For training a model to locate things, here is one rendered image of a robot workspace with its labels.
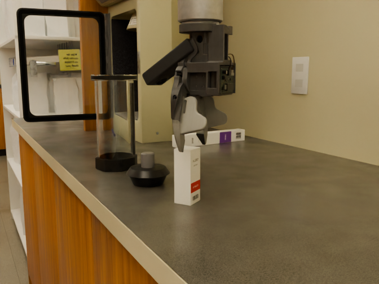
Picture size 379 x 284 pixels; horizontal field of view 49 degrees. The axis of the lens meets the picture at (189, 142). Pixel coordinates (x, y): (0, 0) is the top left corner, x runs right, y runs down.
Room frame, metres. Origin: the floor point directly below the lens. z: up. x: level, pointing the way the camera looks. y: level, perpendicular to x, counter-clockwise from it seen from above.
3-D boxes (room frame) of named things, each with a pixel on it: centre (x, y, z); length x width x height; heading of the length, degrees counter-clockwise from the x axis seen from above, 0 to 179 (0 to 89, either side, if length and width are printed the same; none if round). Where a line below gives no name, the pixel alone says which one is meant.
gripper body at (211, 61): (0.72, -0.02, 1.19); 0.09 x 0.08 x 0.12; 62
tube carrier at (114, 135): (1.01, 0.18, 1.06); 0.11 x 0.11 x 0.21
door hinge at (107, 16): (1.62, 0.31, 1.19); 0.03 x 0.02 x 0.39; 28
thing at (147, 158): (0.86, 0.09, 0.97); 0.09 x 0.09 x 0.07
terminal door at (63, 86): (1.56, 0.46, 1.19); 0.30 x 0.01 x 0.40; 112
